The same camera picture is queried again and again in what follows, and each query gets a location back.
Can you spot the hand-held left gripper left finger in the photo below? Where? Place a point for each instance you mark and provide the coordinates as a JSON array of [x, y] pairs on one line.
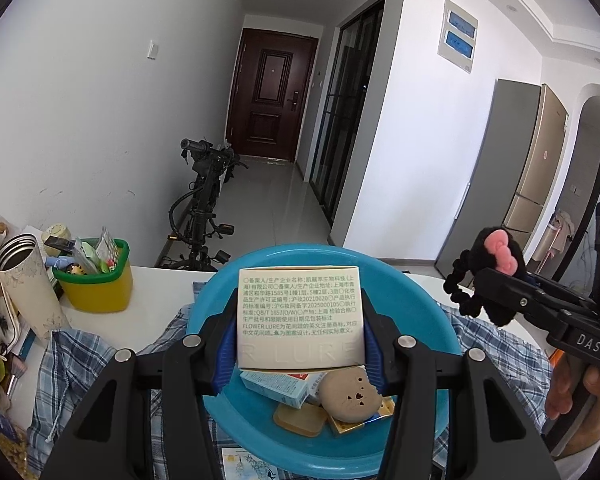
[[225, 355]]

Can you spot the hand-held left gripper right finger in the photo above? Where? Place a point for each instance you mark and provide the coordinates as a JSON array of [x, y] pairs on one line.
[[375, 357]]

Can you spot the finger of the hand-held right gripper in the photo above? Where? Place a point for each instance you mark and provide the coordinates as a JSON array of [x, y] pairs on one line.
[[530, 312], [540, 294]]

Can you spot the beige round compact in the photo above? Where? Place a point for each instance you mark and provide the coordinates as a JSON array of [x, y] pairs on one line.
[[350, 397]]

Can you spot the blue plastic basin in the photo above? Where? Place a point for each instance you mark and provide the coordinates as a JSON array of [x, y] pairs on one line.
[[420, 310]]

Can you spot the cream printed carton box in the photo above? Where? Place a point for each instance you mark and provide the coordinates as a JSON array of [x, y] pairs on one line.
[[300, 310]]

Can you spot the person's right hand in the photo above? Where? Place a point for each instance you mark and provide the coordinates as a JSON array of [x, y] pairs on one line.
[[560, 385]]

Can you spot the small orange packet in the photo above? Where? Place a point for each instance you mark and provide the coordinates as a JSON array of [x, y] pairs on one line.
[[387, 406]]

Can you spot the small light blue box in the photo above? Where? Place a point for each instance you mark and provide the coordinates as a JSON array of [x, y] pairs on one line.
[[275, 387]]

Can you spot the clothes drying rack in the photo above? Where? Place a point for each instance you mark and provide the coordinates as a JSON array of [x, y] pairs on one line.
[[560, 235]]

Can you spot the small yellow box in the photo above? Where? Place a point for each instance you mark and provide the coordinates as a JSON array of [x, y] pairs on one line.
[[347, 427]]

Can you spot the tan square case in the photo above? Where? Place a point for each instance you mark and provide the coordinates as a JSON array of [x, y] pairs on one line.
[[300, 420]]

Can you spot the blue patterned carton box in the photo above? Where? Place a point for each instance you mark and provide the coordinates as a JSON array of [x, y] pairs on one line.
[[245, 465]]

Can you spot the gold grey refrigerator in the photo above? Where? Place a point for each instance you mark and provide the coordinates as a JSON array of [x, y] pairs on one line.
[[510, 170]]

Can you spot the yellow green plastic container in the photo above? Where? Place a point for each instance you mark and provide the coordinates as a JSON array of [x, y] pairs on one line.
[[97, 290]]

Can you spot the blue plaid shirt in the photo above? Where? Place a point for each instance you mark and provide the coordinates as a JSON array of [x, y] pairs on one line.
[[75, 375]]

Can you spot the black bicycle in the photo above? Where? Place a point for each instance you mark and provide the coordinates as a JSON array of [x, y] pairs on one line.
[[205, 200]]

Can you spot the bundle of small sachets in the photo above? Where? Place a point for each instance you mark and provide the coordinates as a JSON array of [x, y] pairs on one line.
[[100, 255]]

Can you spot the cream metal tumbler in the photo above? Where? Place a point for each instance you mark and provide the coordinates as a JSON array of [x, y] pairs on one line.
[[27, 290]]

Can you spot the black framed glass door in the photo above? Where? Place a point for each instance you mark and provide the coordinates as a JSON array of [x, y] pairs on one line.
[[345, 110]]

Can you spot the dark brown entrance door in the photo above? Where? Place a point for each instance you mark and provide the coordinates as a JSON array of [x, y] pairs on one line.
[[270, 95]]

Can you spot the white blue wall panel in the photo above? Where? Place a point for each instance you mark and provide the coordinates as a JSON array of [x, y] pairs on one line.
[[459, 35]]

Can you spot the white light switch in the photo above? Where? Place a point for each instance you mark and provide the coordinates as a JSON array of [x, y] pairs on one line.
[[152, 49]]

